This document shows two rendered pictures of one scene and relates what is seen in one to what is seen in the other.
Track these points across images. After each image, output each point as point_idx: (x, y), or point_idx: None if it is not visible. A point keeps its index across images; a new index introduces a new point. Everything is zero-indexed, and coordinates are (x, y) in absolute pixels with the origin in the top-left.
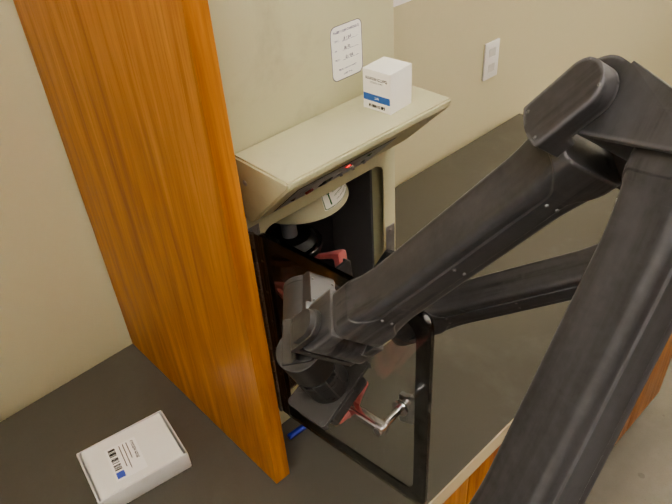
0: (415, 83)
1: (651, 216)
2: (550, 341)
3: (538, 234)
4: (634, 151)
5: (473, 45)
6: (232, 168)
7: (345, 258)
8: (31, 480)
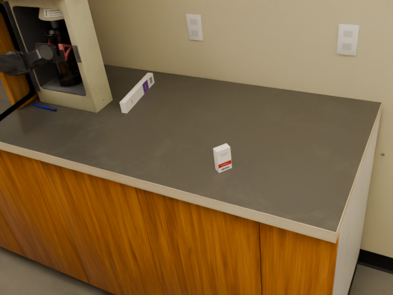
0: (259, 23)
1: None
2: (100, 156)
3: (203, 137)
4: None
5: (324, 19)
6: None
7: (62, 48)
8: None
